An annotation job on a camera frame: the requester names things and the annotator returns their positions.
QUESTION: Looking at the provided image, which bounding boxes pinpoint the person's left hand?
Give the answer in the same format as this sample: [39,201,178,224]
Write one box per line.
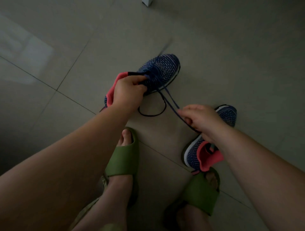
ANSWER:
[112,75,148,115]

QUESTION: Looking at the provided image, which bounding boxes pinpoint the person's right hand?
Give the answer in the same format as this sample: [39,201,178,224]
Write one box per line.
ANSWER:
[177,104,227,143]

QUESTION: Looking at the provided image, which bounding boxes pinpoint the blue knit sneaker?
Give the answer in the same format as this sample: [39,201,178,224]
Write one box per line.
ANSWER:
[100,54,181,114]
[182,104,238,175]

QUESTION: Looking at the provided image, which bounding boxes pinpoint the dark blue shoelace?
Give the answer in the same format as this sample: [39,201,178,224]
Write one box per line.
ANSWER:
[138,39,203,134]

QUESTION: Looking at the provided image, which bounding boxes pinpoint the person's left forearm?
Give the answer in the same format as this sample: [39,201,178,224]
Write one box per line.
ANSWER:
[0,104,130,231]

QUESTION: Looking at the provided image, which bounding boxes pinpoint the person's right forearm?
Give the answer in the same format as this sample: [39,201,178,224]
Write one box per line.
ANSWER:
[207,127,305,231]

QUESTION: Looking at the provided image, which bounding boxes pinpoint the person's right leg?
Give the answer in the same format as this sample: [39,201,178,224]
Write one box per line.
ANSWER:
[177,171,220,231]

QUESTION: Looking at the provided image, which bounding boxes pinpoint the person's leg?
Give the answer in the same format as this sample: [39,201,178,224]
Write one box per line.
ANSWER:
[177,171,220,231]
[71,129,134,231]

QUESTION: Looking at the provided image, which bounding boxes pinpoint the person's left leg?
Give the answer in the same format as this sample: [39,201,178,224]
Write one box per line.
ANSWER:
[71,129,134,231]

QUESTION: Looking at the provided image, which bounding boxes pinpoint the green foam slipper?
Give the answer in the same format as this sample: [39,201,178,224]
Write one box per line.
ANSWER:
[105,127,140,208]
[163,167,220,229]

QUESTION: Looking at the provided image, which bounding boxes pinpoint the olive green shorts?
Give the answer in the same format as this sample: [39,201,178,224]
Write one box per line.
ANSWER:
[69,196,127,231]

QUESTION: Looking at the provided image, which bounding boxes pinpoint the hanging drawstring cord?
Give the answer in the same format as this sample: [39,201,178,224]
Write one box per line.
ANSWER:
[101,175,110,191]

